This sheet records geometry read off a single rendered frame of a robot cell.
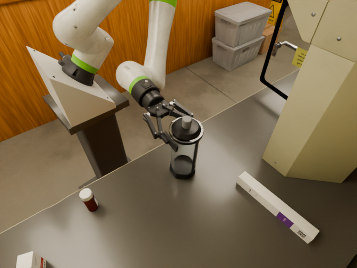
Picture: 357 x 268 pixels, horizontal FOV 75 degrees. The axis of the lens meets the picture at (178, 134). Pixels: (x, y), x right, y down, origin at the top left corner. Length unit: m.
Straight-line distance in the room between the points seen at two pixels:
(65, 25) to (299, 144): 0.91
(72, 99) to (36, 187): 1.31
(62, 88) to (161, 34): 0.45
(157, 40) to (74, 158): 1.56
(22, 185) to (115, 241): 1.62
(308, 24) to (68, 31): 0.78
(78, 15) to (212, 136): 0.69
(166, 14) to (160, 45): 0.12
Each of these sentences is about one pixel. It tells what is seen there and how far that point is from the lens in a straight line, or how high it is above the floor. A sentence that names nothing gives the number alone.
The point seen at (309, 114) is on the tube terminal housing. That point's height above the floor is 1.23.
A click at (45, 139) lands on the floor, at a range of 2.59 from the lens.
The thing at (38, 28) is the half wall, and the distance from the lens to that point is 2.35.
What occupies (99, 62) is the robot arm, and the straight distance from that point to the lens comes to 1.16.
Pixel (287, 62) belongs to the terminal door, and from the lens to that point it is 1.16.
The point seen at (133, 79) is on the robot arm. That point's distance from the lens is 0.87.
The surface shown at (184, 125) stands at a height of 1.20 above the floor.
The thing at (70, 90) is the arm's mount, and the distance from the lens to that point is 1.05.
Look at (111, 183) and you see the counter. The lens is 0.90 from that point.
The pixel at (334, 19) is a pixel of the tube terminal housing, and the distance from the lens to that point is 0.67.
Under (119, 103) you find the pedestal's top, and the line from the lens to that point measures 1.20.
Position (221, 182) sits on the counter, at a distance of 0.88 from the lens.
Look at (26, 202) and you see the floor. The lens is 2.22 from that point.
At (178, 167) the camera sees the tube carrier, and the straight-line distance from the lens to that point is 0.81.
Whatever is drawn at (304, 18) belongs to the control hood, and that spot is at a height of 1.46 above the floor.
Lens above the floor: 1.68
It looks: 47 degrees down
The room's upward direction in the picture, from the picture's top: straight up
